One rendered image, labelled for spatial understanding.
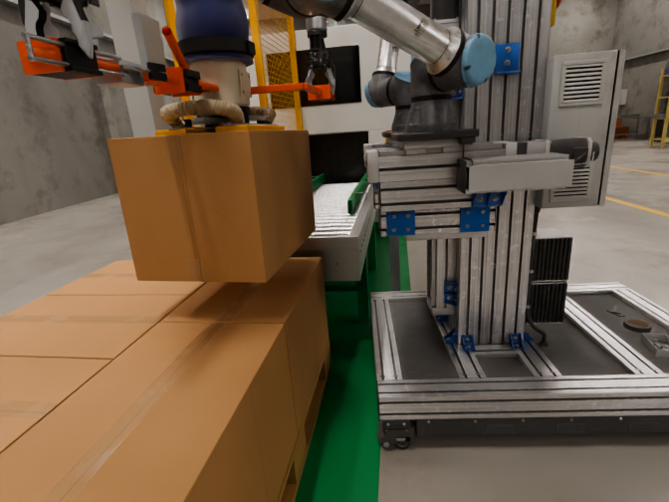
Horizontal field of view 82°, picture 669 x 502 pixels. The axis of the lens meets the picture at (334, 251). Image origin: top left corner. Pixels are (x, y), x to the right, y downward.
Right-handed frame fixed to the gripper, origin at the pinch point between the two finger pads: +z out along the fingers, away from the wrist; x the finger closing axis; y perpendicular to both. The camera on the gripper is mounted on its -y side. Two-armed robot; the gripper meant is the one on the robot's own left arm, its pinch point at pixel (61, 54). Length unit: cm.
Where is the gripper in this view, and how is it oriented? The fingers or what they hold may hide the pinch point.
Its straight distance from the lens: 87.6
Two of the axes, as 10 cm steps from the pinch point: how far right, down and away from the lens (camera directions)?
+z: 0.3, 9.6, 2.8
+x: -9.9, -0.2, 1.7
